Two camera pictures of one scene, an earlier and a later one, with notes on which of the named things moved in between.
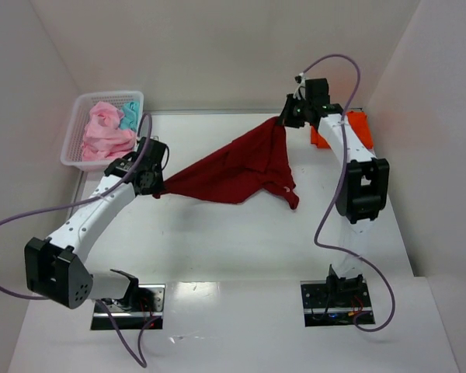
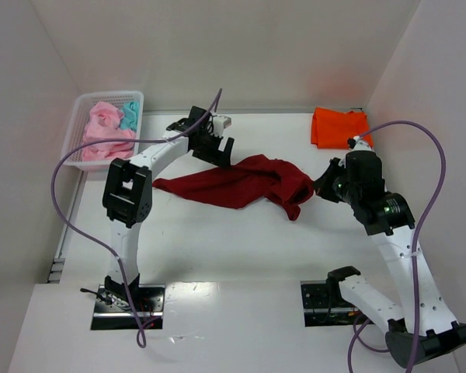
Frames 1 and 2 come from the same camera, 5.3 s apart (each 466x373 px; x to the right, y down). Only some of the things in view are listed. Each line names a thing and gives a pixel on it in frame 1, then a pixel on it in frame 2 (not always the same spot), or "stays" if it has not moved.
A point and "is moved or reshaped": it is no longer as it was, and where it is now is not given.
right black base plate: [325, 306] stays
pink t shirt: [104, 137] stays
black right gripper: [288, 113] to [330, 183]
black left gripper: [157, 180] to [208, 148]
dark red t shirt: [232, 171] is moved or reshaped
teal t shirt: [130, 120] stays
